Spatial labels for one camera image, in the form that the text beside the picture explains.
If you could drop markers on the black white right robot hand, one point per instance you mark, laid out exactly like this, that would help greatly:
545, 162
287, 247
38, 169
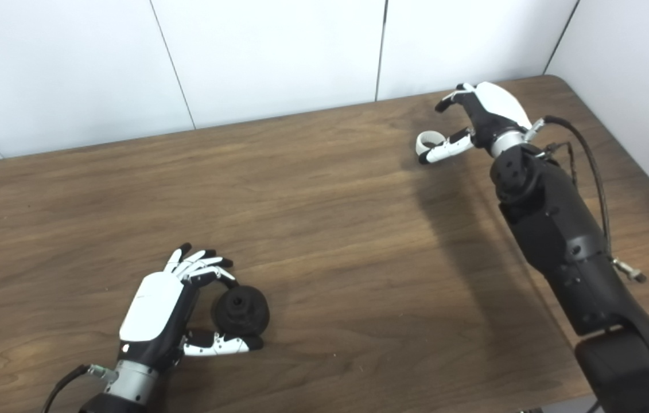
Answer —
499, 106

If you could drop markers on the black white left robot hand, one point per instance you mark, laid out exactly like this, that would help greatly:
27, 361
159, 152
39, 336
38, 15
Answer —
152, 307

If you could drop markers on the round black plastic part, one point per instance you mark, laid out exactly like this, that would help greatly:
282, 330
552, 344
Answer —
241, 312

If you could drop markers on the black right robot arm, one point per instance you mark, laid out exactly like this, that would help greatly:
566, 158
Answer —
554, 229

